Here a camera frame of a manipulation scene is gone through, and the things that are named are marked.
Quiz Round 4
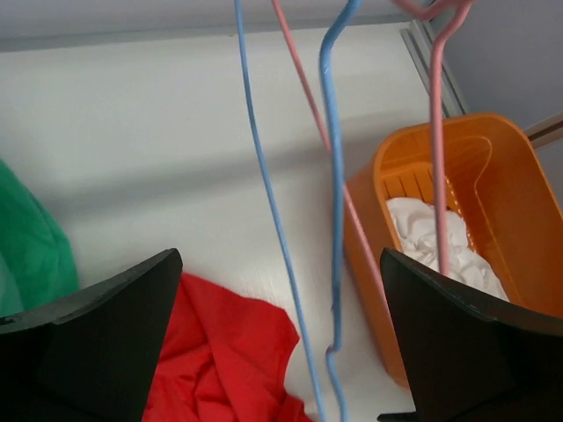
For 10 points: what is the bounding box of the red tank top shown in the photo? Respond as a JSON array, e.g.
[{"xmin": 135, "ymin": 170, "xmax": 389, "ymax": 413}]
[{"xmin": 143, "ymin": 273, "xmax": 309, "ymax": 422}]

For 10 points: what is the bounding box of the green tank top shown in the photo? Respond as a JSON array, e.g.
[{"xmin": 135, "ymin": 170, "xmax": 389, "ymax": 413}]
[{"xmin": 1, "ymin": 163, "xmax": 79, "ymax": 317}]

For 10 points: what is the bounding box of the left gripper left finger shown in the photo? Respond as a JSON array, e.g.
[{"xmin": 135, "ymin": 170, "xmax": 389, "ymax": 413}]
[{"xmin": 1, "ymin": 249, "xmax": 182, "ymax": 421}]

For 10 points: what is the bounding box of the pink hanger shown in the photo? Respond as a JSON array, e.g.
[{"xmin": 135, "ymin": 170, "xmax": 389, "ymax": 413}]
[{"xmin": 272, "ymin": 1, "xmax": 472, "ymax": 288}]

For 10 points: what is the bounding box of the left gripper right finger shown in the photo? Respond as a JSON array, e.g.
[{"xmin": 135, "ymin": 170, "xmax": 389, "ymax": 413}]
[{"xmin": 378, "ymin": 249, "xmax": 562, "ymax": 421}]

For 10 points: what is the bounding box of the blue hanger of red top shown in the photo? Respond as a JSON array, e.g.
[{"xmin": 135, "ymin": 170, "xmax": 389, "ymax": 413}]
[{"xmin": 234, "ymin": 0, "xmax": 362, "ymax": 421}]

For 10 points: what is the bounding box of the orange plastic basket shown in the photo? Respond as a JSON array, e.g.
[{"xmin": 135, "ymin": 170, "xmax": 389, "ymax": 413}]
[{"xmin": 344, "ymin": 113, "xmax": 562, "ymax": 387}]

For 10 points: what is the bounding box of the white tank top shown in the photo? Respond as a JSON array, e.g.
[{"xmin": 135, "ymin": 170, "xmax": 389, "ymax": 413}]
[{"xmin": 385, "ymin": 196, "xmax": 510, "ymax": 302}]

